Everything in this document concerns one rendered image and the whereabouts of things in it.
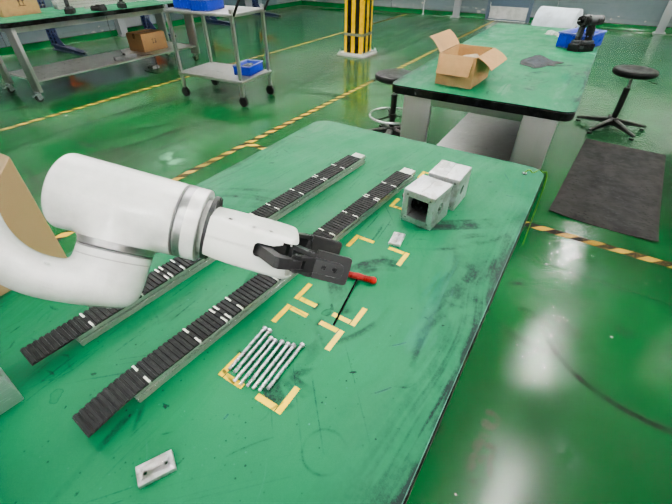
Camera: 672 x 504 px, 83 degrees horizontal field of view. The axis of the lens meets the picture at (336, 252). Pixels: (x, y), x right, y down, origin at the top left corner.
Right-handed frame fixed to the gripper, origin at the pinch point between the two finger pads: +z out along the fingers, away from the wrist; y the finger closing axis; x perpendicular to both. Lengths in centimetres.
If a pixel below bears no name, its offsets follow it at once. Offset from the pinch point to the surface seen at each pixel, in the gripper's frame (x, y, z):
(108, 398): -33.1, -11.7, -26.6
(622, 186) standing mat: 62, -209, 222
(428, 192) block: 13, -50, 27
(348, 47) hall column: 211, -609, 27
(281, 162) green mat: 9, -92, -12
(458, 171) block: 21, -59, 36
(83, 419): -35.7, -9.4, -28.7
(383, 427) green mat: -25.0, -5.5, 15.6
